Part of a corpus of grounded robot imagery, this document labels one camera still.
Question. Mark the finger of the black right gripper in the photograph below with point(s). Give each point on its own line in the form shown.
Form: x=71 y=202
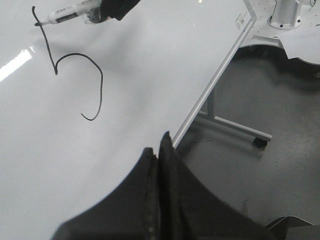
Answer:
x=116 y=9

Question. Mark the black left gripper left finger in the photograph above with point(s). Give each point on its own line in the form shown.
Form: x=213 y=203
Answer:
x=129 y=212

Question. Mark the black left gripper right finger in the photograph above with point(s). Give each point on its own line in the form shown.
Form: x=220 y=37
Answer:
x=189 y=211

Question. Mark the white whiteboard marker black cap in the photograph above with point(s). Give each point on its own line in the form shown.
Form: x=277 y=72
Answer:
x=89 y=9

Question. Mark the grey whiteboard stand leg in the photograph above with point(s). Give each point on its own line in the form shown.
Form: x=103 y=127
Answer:
x=211 y=116

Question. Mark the dark chrome-edged object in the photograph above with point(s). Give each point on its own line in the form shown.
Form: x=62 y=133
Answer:
x=293 y=228

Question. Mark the black caster wheel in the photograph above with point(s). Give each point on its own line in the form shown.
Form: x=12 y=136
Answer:
x=259 y=143

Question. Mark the white whiteboard with aluminium frame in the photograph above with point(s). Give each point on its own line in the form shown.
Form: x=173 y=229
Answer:
x=79 y=102

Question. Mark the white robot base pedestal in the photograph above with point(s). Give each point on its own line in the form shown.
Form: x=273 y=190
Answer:
x=292 y=25

